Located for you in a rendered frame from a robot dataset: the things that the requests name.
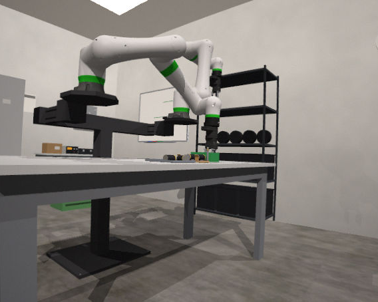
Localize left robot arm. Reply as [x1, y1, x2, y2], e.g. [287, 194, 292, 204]
[162, 39, 223, 119]

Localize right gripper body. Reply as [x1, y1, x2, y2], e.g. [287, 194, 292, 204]
[201, 117, 220, 149]

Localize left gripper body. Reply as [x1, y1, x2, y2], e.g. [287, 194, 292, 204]
[210, 71, 222, 93]

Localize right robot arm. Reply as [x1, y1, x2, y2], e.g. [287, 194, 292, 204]
[74, 35, 222, 118]

